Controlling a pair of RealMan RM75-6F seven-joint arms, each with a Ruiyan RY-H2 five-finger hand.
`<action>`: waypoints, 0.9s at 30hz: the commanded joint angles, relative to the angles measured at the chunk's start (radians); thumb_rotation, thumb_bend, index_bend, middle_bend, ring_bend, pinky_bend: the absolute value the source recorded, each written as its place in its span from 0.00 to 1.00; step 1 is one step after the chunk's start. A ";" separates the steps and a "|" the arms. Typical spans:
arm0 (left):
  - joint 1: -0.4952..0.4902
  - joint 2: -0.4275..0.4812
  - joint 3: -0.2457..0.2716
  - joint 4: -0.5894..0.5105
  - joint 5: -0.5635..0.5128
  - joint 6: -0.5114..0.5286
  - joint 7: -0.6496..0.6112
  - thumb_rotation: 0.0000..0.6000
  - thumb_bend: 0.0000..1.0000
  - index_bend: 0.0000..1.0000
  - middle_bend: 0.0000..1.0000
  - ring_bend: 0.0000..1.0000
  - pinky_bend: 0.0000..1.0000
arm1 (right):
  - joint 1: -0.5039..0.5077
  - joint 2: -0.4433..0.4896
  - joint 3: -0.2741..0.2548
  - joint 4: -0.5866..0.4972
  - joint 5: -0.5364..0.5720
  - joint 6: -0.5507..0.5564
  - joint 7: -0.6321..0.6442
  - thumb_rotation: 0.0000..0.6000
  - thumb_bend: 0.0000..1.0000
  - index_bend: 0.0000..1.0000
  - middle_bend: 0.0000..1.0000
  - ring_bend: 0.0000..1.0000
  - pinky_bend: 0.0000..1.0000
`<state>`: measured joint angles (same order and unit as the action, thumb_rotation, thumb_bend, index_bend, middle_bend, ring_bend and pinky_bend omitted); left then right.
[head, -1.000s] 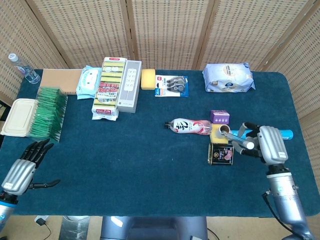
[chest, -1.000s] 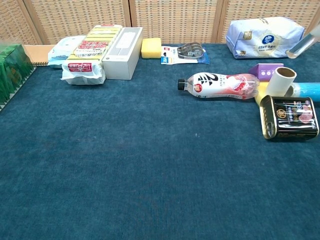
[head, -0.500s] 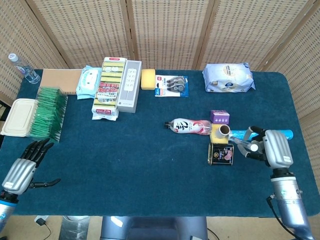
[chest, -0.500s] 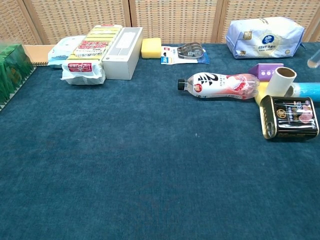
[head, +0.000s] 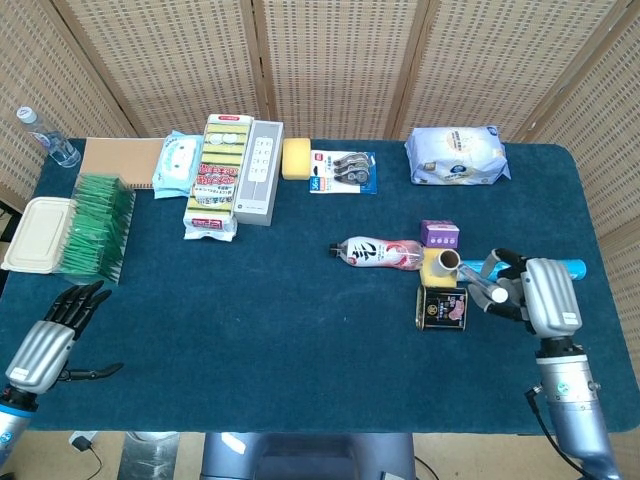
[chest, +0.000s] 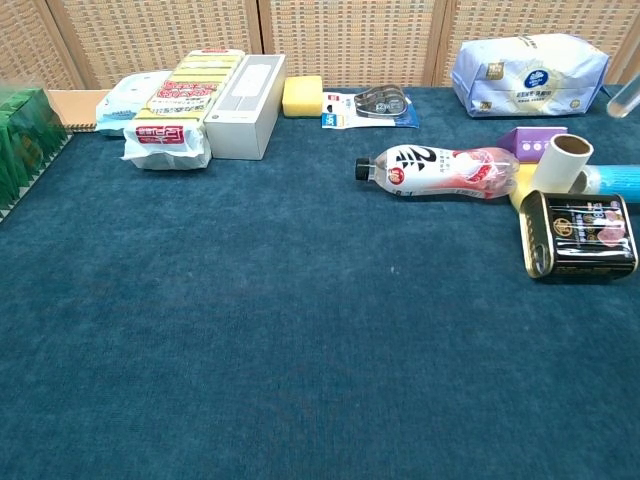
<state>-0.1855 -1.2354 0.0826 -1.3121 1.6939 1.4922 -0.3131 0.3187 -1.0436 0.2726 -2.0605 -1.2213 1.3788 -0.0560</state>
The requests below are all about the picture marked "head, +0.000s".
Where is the brown spiral notebook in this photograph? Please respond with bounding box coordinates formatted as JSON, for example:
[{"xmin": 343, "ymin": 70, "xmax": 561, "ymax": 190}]
[{"xmin": 79, "ymin": 137, "xmax": 165, "ymax": 192}]

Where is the beige lidded food container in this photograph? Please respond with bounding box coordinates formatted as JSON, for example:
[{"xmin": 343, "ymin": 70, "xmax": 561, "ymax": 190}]
[{"xmin": 0, "ymin": 196, "xmax": 76, "ymax": 274}]

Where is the blue white tissue pack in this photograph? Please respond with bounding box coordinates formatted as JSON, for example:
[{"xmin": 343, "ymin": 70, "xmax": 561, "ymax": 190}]
[{"xmin": 403, "ymin": 124, "xmax": 512, "ymax": 186}]

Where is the plain yellow sponge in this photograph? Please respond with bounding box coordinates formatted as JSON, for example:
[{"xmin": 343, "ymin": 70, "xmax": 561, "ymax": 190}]
[{"xmin": 281, "ymin": 138, "xmax": 313, "ymax": 180}]

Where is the small purple box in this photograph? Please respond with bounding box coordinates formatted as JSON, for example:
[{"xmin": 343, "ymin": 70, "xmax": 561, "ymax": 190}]
[{"xmin": 420, "ymin": 219, "xmax": 462, "ymax": 249}]

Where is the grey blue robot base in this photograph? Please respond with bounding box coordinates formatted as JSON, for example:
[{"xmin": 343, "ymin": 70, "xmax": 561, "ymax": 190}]
[{"xmin": 201, "ymin": 431, "xmax": 416, "ymax": 480}]

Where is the shiny metal stand leg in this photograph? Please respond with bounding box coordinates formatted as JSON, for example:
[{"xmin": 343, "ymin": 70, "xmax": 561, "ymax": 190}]
[{"xmin": 121, "ymin": 431, "xmax": 181, "ymax": 480}]

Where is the white power strip box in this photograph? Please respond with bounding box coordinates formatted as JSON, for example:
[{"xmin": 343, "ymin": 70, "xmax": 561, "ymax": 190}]
[{"xmin": 232, "ymin": 119, "xmax": 285, "ymax": 227}]

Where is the pink drink bottle black cap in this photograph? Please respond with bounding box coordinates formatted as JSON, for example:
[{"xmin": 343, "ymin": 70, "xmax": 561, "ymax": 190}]
[{"xmin": 328, "ymin": 235, "xmax": 427, "ymax": 273}]

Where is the light blue wrapped roll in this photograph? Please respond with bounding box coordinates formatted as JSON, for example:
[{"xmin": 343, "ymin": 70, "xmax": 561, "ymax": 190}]
[{"xmin": 459, "ymin": 257, "xmax": 588, "ymax": 283}]

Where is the white lint roller refill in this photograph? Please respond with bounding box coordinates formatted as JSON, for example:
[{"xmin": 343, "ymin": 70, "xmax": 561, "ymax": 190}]
[{"xmin": 430, "ymin": 250, "xmax": 463, "ymax": 278}]

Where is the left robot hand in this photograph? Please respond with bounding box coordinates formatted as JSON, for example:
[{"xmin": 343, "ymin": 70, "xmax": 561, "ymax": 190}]
[{"xmin": 4, "ymin": 280, "xmax": 125, "ymax": 396}]

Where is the light blue wet wipes pack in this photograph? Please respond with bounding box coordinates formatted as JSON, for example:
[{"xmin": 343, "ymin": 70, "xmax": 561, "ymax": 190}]
[{"xmin": 151, "ymin": 129, "xmax": 205, "ymax": 200}]

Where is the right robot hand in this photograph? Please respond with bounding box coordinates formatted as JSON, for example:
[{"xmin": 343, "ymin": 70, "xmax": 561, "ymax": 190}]
[{"xmin": 467, "ymin": 247, "xmax": 584, "ymax": 341}]

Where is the correction tape blister pack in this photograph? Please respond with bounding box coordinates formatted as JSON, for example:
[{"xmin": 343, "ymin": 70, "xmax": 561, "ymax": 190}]
[{"xmin": 307, "ymin": 149, "xmax": 379, "ymax": 195}]

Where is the woven folding screen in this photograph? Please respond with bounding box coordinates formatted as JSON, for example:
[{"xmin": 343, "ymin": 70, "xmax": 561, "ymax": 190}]
[{"xmin": 0, "ymin": 0, "xmax": 640, "ymax": 361}]

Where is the yellow sponge with green pad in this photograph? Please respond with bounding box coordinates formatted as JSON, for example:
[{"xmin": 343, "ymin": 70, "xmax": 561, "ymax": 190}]
[{"xmin": 418, "ymin": 247, "xmax": 459, "ymax": 290}]

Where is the yellow green sponge multipack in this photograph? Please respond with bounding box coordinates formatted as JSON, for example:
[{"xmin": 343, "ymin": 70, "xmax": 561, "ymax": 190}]
[{"xmin": 182, "ymin": 113, "xmax": 255, "ymax": 243}]

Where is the clear plastic tube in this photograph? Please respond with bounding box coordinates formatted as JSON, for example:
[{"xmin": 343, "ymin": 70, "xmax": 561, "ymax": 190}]
[{"xmin": 459, "ymin": 261, "xmax": 508, "ymax": 304}]

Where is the clear plastic water bottle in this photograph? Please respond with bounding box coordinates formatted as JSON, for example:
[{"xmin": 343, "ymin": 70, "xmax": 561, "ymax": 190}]
[{"xmin": 15, "ymin": 105, "xmax": 82, "ymax": 168}]

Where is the black gold luncheon meat can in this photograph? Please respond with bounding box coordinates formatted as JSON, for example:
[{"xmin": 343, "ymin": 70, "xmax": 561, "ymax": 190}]
[{"xmin": 414, "ymin": 285, "xmax": 470, "ymax": 331}]

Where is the dark blue table mat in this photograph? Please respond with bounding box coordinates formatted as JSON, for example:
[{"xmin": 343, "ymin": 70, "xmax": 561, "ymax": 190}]
[{"xmin": 0, "ymin": 138, "xmax": 640, "ymax": 435}]

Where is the clear box of green sachets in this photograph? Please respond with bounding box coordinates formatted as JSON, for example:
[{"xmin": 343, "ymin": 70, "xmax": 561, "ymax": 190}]
[{"xmin": 58, "ymin": 173, "xmax": 137, "ymax": 286}]

